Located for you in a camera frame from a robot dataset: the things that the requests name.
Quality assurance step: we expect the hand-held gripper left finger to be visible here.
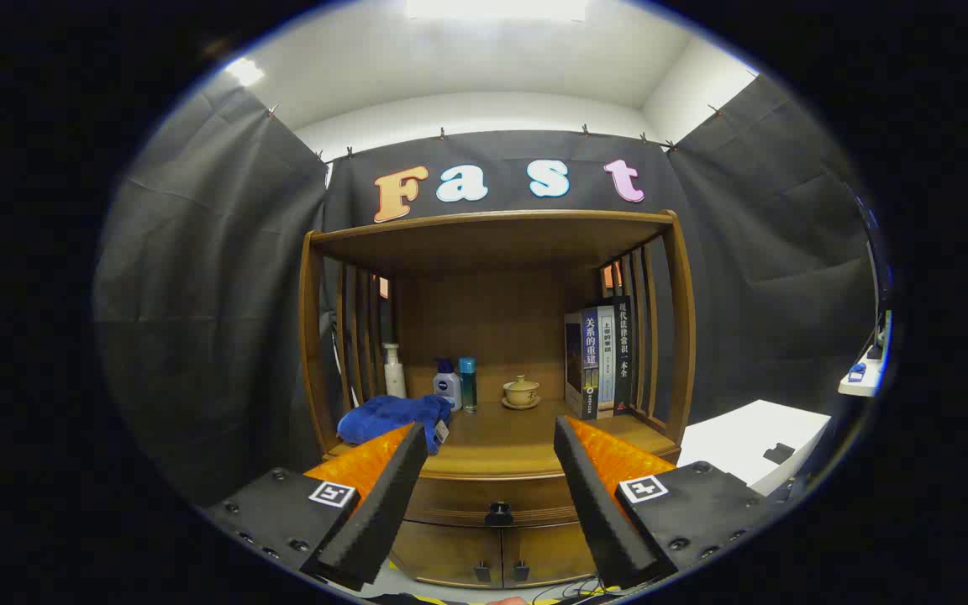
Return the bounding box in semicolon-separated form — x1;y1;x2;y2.
203;423;429;592

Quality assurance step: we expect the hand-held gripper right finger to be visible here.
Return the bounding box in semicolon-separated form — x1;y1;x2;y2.
553;415;787;589

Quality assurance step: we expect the wooden drawer with black knob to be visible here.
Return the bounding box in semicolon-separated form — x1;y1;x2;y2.
400;472;590;529

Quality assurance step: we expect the wooden cabinet door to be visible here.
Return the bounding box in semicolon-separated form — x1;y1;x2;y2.
390;519;503;589
501;521;598;587

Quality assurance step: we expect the wooden countertop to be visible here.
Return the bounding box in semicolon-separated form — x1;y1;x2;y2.
324;399;680;481

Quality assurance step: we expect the wooden cabinet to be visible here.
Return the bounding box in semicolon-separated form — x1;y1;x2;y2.
299;208;697;589

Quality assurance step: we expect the blue towel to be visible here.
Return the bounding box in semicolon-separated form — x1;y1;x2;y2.
337;394;454;455

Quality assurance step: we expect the white pump bottle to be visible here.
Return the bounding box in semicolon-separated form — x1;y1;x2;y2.
382;343;408;399

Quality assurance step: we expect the beige lidded teacup with saucer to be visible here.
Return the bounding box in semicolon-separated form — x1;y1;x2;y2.
501;375;542;411

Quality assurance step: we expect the white bottle with blue cap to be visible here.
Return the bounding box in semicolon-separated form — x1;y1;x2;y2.
433;359;463;412

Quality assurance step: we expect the grey and blue book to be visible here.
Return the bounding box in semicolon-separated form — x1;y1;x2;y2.
564;307;601;420

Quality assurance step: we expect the pale blue book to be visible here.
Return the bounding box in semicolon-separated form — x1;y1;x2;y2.
597;304;617;418

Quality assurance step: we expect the black book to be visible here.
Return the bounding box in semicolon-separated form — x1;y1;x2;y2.
613;296;634;415

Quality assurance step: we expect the white power strip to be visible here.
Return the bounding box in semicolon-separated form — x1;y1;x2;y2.
837;311;892;397

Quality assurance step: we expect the rectangular ceiling light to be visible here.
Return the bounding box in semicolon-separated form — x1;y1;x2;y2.
404;0;590;22

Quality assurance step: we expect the bundle of thin cables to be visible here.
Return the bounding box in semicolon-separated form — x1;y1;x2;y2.
530;576;619;604

